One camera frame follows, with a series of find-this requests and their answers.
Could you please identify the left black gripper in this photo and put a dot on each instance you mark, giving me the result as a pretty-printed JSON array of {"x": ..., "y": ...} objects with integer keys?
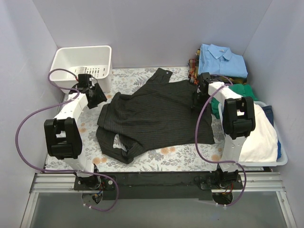
[{"x": 95, "y": 96}]

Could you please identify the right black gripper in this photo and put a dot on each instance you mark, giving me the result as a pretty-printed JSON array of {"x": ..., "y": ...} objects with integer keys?
[{"x": 198, "y": 98}]

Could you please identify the black pinstriped long sleeve shirt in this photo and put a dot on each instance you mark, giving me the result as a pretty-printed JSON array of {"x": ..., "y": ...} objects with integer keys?
[{"x": 155, "y": 116}]

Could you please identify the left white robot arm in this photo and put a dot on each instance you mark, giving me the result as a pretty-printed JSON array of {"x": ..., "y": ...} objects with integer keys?
[{"x": 63, "y": 138}]

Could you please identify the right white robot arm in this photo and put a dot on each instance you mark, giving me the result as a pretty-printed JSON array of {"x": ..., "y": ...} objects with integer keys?
[{"x": 238, "y": 122}]

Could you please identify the plaid folded shirt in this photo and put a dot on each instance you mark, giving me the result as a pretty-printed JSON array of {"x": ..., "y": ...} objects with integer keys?
[{"x": 193, "y": 65}]

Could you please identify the white plastic bin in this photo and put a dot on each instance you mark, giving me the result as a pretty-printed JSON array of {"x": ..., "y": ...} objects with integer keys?
[{"x": 94, "y": 60}]

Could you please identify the light blue folded shirt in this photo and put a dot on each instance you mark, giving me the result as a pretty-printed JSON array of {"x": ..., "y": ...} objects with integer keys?
[{"x": 222, "y": 61}]

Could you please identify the green folded shirt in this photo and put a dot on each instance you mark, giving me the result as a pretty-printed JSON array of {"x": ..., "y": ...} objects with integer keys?
[{"x": 240, "y": 89}]

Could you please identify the white garment in basket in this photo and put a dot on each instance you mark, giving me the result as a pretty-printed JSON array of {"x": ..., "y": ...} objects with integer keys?
[{"x": 261, "y": 144}]

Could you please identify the light grey laundry basket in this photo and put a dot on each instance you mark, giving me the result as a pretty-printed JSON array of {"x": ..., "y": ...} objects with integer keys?
[{"x": 279, "y": 162}]

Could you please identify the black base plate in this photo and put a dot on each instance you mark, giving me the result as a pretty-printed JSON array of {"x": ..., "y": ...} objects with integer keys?
[{"x": 171, "y": 185}]

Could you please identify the aluminium rail frame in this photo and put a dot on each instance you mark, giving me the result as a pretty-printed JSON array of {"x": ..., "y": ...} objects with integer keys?
[{"x": 64, "y": 183}]

